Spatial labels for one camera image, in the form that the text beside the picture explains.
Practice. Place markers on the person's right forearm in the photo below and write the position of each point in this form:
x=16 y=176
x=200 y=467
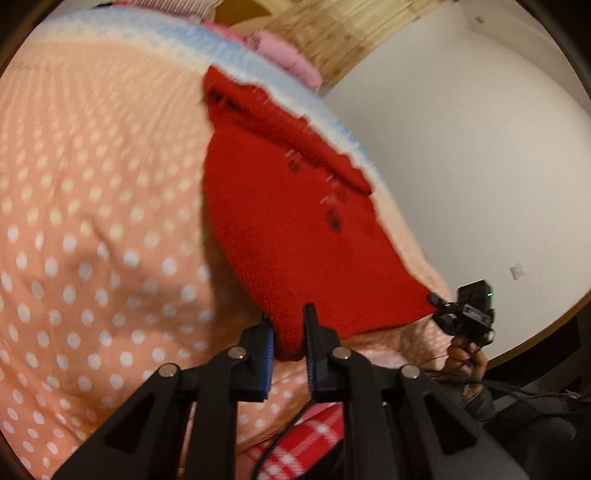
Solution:
x=478 y=401

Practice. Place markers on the pink pillow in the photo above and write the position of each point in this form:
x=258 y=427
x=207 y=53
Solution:
x=286 y=53

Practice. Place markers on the polka dot bed blanket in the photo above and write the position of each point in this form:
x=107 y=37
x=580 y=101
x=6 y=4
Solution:
x=92 y=230

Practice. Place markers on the person's right hand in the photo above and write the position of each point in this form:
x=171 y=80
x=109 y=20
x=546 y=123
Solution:
x=466 y=362

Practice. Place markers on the striped pillow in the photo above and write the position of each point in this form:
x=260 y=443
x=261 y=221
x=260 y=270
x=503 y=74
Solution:
x=175 y=7

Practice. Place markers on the beige patterned curtain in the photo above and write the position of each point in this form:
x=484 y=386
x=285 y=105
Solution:
x=341 y=32

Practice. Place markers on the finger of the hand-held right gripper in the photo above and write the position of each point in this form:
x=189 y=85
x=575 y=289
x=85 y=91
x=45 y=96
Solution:
x=441 y=307

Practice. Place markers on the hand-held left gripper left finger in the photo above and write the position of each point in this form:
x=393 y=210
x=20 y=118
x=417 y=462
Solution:
x=268 y=364

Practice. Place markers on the red knitted sweater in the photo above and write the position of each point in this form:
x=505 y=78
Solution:
x=295 y=230

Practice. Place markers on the white wall socket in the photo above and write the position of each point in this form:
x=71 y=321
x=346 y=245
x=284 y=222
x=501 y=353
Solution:
x=517 y=271

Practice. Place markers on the person's dark clothing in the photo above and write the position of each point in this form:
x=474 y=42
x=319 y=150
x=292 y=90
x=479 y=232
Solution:
x=545 y=438

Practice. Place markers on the red plaid sheet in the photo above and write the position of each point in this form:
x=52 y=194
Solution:
x=304 y=443

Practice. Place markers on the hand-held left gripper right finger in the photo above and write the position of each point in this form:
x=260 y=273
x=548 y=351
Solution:
x=310 y=360

